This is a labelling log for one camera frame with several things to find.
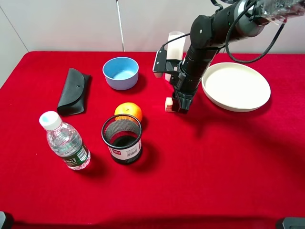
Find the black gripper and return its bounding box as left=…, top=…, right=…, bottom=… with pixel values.
left=172, top=84, right=197, bottom=114

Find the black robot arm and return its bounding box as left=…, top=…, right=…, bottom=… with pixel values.
left=166, top=0, right=305, bottom=114

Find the tall white cylinder cup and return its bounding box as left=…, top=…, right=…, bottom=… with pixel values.
left=164, top=31, right=186, bottom=82

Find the cream round plate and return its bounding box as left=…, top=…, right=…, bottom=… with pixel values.
left=202, top=62, right=271, bottom=113

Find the orange fruit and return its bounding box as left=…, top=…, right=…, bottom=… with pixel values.
left=114, top=102, right=143, bottom=122

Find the black mesh pen holder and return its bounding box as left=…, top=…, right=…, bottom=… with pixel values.
left=101, top=114, right=142, bottom=165

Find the blue plastic bowl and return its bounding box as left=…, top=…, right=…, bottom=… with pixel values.
left=102, top=57, right=139, bottom=91

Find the red tablecloth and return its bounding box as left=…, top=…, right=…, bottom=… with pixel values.
left=0, top=52, right=305, bottom=229

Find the black glasses case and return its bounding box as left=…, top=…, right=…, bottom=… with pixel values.
left=57, top=68, right=91, bottom=116

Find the clear water bottle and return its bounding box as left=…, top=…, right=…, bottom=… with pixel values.
left=39, top=111, right=91, bottom=170

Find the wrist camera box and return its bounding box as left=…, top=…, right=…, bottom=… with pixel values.
left=152, top=49, right=180, bottom=78

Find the black cable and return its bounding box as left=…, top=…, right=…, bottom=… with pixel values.
left=161, top=0, right=286, bottom=64

